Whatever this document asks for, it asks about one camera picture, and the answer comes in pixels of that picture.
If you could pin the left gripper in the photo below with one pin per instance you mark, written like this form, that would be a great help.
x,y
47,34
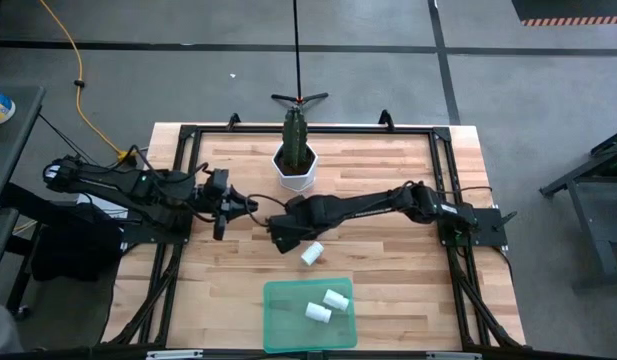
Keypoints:
x,y
203,202

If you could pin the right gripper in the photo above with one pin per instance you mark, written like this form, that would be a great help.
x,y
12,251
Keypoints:
x,y
318,215

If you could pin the white pill bottle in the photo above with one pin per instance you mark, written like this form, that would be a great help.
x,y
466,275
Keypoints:
x,y
335,300
312,253
318,312

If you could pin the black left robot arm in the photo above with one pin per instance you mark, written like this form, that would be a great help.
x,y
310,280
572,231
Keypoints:
x,y
118,182

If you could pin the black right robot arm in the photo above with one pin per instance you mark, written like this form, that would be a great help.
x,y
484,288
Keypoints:
x,y
373,206

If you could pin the teal translucent plastic basket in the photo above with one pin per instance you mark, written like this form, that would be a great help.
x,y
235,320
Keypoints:
x,y
288,332

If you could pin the white hexagonal plant pot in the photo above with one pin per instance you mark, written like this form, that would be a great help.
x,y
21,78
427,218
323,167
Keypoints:
x,y
295,182

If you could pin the black table clamp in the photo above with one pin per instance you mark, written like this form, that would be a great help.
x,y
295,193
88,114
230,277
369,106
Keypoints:
x,y
233,121
386,120

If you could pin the green cactus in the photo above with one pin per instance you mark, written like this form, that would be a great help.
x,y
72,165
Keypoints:
x,y
294,137

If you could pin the white power box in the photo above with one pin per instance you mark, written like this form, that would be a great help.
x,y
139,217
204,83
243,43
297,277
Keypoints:
x,y
103,207

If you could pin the black tripod stand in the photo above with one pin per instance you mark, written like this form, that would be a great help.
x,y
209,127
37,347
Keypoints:
x,y
299,99

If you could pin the black chair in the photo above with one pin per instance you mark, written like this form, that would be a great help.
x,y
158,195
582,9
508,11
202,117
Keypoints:
x,y
75,245

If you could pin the dark grey side table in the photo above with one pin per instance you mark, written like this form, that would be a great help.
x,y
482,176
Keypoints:
x,y
18,145

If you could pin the black metal table stand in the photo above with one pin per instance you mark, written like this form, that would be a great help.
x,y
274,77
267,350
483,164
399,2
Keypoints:
x,y
590,225

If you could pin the black mat orange striped edge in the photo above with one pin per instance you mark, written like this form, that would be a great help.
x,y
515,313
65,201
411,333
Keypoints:
x,y
568,7

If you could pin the black aluminium table frame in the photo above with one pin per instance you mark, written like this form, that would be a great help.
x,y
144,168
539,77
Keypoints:
x,y
313,129

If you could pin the silver metal bracket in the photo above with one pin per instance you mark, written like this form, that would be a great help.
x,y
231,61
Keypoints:
x,y
174,355
453,356

